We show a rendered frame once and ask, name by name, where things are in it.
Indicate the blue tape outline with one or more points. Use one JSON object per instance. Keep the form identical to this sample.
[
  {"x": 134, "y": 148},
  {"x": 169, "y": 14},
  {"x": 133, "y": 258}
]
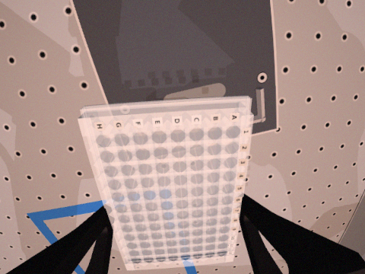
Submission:
[{"x": 39, "y": 217}]

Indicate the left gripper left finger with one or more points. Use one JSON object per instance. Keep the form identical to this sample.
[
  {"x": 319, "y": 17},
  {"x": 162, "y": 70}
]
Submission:
[{"x": 63, "y": 256}]

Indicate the dark grey rectangular plate holder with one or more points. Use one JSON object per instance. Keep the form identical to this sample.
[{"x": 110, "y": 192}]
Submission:
[{"x": 172, "y": 49}]

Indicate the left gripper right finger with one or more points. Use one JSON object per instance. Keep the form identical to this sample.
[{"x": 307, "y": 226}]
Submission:
[{"x": 304, "y": 251}]

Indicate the white well plate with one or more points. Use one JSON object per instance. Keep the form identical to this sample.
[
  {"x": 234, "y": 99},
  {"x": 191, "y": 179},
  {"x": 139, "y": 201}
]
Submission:
[{"x": 156, "y": 224}]

